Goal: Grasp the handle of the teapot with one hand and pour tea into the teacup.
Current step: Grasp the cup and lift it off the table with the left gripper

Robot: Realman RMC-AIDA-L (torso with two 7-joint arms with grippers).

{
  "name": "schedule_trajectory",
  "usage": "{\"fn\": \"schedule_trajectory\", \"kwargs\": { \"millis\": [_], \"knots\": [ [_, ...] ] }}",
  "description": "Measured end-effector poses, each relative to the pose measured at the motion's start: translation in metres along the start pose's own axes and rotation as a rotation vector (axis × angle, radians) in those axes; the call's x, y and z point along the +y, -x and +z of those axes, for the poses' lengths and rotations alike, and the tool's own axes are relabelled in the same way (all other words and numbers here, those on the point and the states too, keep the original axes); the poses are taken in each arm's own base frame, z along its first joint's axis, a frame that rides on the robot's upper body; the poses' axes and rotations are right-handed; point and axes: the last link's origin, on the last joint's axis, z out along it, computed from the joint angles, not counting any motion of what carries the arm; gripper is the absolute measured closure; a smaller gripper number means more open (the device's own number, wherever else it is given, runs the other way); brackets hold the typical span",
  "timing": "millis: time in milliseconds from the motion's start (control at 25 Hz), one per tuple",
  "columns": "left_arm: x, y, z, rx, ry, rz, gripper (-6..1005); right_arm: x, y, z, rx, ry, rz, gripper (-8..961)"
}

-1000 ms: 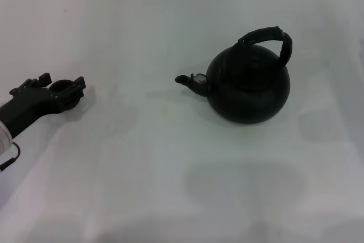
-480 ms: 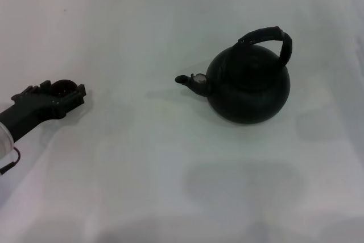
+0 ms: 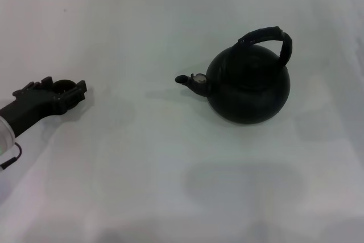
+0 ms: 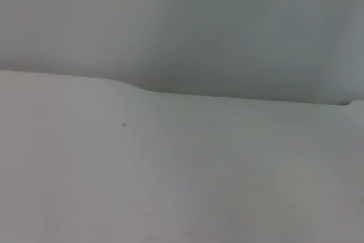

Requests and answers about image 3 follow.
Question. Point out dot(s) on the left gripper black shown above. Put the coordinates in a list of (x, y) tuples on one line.
[(28, 109)]

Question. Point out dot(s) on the dark small teacup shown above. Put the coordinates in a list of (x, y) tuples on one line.
[(64, 86)]

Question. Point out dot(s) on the black round teapot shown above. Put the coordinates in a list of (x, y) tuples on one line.
[(250, 92)]

